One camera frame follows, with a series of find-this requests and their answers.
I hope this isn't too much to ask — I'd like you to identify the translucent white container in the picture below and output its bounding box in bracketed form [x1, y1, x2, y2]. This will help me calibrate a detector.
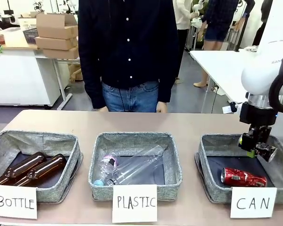
[3, 27, 24, 47]

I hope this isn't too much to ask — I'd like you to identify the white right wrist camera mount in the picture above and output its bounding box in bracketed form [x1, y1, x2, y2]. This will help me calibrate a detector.
[222, 101, 242, 114]

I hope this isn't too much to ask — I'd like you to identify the open cardboard box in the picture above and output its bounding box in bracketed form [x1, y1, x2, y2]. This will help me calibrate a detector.
[36, 12, 80, 40]

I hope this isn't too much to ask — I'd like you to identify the clear water bottle blue cap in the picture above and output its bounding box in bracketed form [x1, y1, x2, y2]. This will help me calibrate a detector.
[92, 153, 120, 188]

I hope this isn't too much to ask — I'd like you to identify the brown glass bottle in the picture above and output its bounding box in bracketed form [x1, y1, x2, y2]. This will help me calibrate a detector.
[0, 151, 47, 186]
[13, 153, 67, 187]

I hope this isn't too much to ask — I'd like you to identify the closed flat cardboard box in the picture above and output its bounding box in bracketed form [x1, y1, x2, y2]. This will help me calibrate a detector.
[34, 36, 79, 51]
[42, 45, 80, 60]

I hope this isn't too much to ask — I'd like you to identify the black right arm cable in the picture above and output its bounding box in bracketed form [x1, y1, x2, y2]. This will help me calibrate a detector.
[268, 54, 283, 115]

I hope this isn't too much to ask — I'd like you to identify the person's right forearm dark sleeve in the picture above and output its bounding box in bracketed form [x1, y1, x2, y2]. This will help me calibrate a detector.
[81, 68, 107, 110]

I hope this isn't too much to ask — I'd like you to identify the wooden top desk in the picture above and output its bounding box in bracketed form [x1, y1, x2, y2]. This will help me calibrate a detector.
[0, 32, 81, 111]

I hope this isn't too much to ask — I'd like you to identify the person's left hand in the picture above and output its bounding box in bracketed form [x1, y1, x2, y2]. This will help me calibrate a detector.
[156, 101, 168, 113]

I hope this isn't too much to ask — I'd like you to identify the grey fabric basket can label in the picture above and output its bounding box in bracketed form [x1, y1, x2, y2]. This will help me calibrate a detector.
[194, 134, 283, 204]

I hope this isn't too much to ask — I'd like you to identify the crushed red can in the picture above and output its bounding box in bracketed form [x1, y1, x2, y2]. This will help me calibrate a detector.
[220, 167, 268, 188]

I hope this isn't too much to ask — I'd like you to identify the bystander in dark shorts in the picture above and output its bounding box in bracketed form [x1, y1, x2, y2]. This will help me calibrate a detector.
[193, 0, 256, 88]

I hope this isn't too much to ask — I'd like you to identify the bystander in white top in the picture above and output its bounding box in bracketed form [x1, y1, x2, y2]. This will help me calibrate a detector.
[172, 0, 199, 80]

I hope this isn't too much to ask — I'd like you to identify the white paper sign CAN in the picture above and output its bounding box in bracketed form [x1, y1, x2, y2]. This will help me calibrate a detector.
[229, 186, 278, 219]

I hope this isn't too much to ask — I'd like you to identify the clear plastic cup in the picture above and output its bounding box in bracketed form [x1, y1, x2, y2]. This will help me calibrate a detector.
[108, 144, 167, 186]

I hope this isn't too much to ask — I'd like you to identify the white paper sign PLASTIC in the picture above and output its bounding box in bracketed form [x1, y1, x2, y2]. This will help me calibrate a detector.
[111, 184, 158, 224]

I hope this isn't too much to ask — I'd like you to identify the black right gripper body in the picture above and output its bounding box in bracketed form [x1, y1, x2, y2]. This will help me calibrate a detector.
[239, 102, 278, 142]

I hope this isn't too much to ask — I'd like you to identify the person in dark shirt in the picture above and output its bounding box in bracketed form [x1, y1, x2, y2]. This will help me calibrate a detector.
[77, 0, 180, 113]

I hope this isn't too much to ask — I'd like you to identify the grey fabric basket plastic label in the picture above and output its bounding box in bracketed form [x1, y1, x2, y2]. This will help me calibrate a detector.
[88, 131, 183, 202]

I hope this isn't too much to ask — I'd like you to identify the white plastic crate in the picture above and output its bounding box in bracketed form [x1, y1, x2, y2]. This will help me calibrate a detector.
[17, 17, 37, 32]

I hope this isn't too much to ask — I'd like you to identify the white paper sign BOTTLE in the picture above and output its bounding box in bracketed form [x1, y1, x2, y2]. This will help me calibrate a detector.
[0, 184, 38, 220]

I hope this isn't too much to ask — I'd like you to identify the black mesh basket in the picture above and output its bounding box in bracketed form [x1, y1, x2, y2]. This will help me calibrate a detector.
[22, 27, 40, 45]

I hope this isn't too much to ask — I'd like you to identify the person's left forearm dark sleeve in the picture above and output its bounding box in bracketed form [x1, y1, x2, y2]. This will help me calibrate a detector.
[157, 65, 180, 104]

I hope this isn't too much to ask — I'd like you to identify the dark crushed can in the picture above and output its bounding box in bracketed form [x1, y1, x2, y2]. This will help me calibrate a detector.
[258, 145, 278, 163]

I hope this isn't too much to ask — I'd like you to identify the grey fabric basket bottle label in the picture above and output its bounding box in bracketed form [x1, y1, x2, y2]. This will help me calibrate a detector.
[0, 130, 84, 204]

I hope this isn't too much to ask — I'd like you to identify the white table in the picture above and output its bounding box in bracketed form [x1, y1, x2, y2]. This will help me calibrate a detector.
[189, 49, 283, 114]

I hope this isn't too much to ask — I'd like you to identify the bystander in black clothes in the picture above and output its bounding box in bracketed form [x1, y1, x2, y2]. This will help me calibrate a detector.
[251, 0, 274, 47]

